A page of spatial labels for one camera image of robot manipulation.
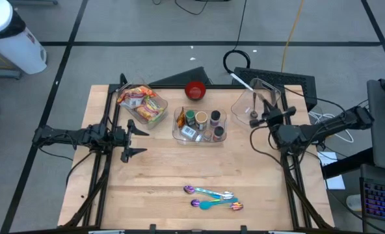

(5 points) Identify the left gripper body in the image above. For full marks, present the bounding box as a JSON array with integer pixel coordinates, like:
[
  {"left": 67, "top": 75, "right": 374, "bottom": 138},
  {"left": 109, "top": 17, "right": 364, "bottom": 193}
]
[{"left": 109, "top": 118, "right": 137, "bottom": 164}]

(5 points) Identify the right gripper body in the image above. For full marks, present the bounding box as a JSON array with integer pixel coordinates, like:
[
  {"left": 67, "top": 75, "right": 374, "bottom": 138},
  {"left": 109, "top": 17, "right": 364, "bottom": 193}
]
[{"left": 248, "top": 106, "right": 297, "bottom": 129}]

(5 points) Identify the green red ramen packet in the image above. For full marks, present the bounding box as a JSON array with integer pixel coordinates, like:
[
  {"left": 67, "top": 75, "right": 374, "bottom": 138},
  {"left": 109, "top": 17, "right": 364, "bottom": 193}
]
[{"left": 135, "top": 97, "right": 166, "bottom": 124}]

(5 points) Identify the taco seasoning mix packet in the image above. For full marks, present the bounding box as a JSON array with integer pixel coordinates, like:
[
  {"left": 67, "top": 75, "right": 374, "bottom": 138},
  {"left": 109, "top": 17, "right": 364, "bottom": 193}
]
[{"left": 176, "top": 106, "right": 187, "bottom": 129}]

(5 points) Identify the purple label spice bottle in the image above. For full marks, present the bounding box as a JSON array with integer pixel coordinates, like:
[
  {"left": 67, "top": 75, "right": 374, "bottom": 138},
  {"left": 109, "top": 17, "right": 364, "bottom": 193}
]
[{"left": 209, "top": 110, "right": 222, "bottom": 129}]

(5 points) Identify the white lid spice jar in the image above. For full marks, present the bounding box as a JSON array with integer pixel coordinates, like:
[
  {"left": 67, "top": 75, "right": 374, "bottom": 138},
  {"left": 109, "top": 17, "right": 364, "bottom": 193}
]
[{"left": 180, "top": 125, "right": 204, "bottom": 143}]

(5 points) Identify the orange spice bottle black lid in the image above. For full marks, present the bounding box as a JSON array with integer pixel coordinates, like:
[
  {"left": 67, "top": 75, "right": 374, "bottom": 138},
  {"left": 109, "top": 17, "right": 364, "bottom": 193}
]
[{"left": 212, "top": 125, "right": 225, "bottom": 142}]

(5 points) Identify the green lid spice jar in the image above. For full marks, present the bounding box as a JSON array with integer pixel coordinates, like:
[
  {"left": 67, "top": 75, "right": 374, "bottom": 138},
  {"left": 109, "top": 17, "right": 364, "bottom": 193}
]
[{"left": 185, "top": 109, "right": 196, "bottom": 127}]

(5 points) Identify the tan lid seasoning jar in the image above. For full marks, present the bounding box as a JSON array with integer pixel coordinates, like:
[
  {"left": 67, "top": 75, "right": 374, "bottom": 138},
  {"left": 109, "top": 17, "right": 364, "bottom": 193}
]
[{"left": 194, "top": 110, "right": 209, "bottom": 131}]

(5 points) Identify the purple head iridescent spoon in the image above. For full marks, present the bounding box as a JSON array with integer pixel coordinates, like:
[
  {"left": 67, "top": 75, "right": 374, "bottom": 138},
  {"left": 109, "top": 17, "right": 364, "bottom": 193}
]
[
  {"left": 190, "top": 199, "right": 235, "bottom": 209},
  {"left": 183, "top": 185, "right": 222, "bottom": 198}
]

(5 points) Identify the clear plastic bin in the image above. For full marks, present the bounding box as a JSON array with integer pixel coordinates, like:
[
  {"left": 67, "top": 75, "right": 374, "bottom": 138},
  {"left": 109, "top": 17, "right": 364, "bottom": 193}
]
[
  {"left": 172, "top": 106, "right": 228, "bottom": 146},
  {"left": 230, "top": 77, "right": 282, "bottom": 126},
  {"left": 116, "top": 83, "right": 169, "bottom": 125}
]

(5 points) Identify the black vented computer case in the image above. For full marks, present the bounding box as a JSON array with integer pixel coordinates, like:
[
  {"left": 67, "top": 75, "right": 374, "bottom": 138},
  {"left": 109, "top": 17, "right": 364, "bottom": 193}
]
[{"left": 232, "top": 66, "right": 318, "bottom": 112}]

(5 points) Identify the red black bowl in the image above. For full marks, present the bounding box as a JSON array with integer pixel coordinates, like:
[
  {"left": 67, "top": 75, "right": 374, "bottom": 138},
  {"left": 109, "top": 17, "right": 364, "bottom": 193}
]
[{"left": 184, "top": 81, "right": 207, "bottom": 101}]

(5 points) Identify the black wedge panel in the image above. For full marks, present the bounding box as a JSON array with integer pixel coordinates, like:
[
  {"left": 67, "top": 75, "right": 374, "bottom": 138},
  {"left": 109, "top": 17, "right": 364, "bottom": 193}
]
[{"left": 148, "top": 66, "right": 213, "bottom": 86}]

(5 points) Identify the teal spoon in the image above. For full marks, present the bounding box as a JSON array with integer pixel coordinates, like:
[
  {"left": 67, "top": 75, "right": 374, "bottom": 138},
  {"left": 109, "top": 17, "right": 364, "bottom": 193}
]
[{"left": 198, "top": 197, "right": 239, "bottom": 211}]

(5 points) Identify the white paper sheet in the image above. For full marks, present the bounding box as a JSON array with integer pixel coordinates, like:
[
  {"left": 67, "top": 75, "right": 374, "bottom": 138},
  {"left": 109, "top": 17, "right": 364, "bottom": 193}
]
[{"left": 317, "top": 151, "right": 346, "bottom": 190}]

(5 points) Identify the rainbow iridescent spoon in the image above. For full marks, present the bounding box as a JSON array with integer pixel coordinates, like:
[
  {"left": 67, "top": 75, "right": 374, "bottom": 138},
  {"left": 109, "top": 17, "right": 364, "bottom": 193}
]
[{"left": 211, "top": 201, "right": 245, "bottom": 211}]

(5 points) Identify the grey desk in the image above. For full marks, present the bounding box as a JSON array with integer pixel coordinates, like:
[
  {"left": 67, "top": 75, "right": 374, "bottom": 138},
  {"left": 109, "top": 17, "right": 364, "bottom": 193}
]
[{"left": 367, "top": 79, "right": 385, "bottom": 173}]

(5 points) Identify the white mouse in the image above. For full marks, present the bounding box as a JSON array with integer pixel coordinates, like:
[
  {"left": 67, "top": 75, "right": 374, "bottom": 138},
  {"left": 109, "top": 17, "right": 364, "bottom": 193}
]
[{"left": 345, "top": 194, "right": 362, "bottom": 212}]

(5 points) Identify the grey metal stand base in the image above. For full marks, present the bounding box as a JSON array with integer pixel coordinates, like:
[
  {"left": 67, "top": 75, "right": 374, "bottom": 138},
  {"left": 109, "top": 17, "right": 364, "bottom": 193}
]
[{"left": 0, "top": 66, "right": 23, "bottom": 81}]

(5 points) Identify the white trash can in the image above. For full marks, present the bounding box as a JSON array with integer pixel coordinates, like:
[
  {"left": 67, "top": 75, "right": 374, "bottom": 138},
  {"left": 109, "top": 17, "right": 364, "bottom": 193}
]
[{"left": 0, "top": 0, "right": 48, "bottom": 75}]

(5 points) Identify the backlit keyboard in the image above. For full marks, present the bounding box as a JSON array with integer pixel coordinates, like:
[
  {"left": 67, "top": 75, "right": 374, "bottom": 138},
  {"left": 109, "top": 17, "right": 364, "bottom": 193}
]
[{"left": 360, "top": 177, "right": 385, "bottom": 225}]

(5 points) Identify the black coiled cable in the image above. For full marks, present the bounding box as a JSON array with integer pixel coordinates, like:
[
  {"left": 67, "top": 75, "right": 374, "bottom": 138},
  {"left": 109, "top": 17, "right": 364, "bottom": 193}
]
[{"left": 222, "top": 0, "right": 252, "bottom": 76}]

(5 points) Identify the yellow cable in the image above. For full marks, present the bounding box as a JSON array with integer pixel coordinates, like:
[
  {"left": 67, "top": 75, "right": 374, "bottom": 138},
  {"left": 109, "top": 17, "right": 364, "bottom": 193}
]
[{"left": 280, "top": 0, "right": 306, "bottom": 73}]

